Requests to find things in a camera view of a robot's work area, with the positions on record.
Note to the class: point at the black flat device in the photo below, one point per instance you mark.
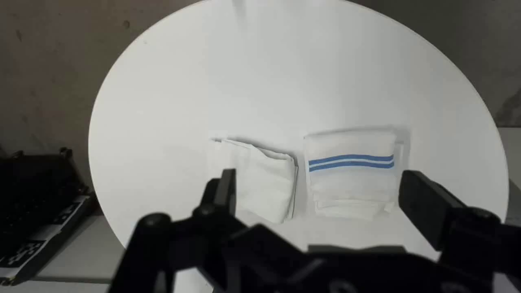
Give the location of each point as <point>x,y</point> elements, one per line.
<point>32,201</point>

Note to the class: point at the white cloth with blue stripes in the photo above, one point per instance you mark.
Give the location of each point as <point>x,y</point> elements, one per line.
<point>352,190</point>

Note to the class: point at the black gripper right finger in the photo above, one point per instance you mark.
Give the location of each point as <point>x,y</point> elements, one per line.
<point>428,201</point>

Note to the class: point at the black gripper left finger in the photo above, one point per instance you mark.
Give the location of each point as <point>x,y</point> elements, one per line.
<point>216,234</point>

